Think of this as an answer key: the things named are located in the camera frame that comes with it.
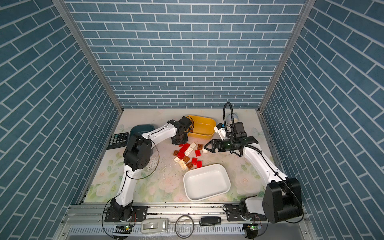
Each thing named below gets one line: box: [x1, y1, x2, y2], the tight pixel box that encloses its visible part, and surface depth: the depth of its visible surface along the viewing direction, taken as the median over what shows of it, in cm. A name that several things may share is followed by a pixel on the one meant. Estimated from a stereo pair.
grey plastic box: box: [140, 217, 169, 234], surface depth 69 cm
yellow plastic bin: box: [187, 115, 217, 140], surface depth 111 cm
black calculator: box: [106, 132, 129, 150], surface depth 101 cm
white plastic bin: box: [183, 164, 231, 202], surface depth 86 cm
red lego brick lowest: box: [196, 160, 203, 168], surface depth 93 cm
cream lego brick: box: [178, 159, 188, 171], surface depth 92 cm
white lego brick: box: [184, 142, 198, 157], surface depth 99 cm
